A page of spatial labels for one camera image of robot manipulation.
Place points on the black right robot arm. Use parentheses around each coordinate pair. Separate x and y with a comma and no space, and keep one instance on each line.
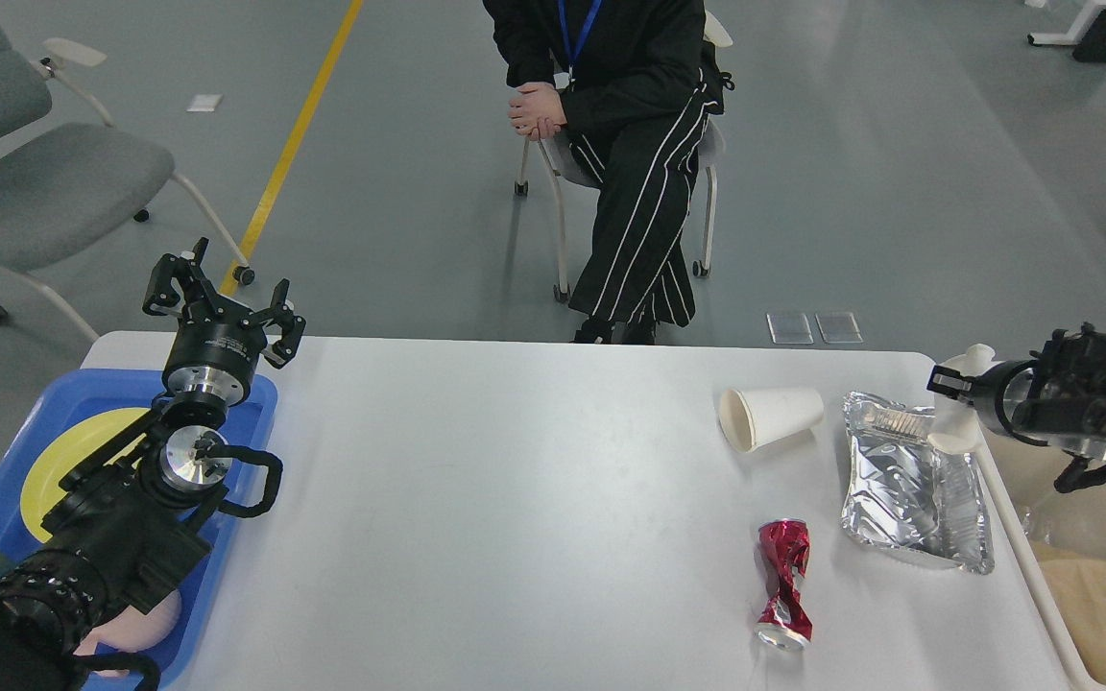
(1056,397)

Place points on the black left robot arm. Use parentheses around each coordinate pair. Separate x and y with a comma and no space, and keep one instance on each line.
(126,532)

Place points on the grey office chair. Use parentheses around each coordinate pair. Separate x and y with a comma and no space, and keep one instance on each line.
(68,187)

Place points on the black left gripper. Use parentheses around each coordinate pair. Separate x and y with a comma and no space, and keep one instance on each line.
(209,354)

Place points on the foil wrapper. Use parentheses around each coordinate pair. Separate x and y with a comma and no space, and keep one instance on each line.
(906,498)

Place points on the white desk base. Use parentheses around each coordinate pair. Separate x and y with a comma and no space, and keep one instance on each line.
(1095,29)

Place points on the person in black tracksuit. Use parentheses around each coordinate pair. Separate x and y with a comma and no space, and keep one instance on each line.
(628,84)

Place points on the white chair under person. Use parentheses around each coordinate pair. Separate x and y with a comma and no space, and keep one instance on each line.
(561,167)

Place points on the blue plastic tray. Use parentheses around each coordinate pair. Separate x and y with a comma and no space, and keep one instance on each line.
(82,394)

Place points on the pink plastic mug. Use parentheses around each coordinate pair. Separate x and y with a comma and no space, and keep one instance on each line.
(134,631)

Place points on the crushed red can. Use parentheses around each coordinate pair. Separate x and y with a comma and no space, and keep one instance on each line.
(782,551)

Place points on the white paper cup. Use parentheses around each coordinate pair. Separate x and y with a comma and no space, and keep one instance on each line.
(956,426)
(752,418)

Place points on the yellow plastic plate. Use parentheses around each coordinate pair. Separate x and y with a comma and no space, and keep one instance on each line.
(41,491)

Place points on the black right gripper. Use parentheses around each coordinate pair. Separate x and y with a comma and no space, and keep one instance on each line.
(994,393)

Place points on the brown paper bag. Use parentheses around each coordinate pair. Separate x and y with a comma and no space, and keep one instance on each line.
(1077,583)

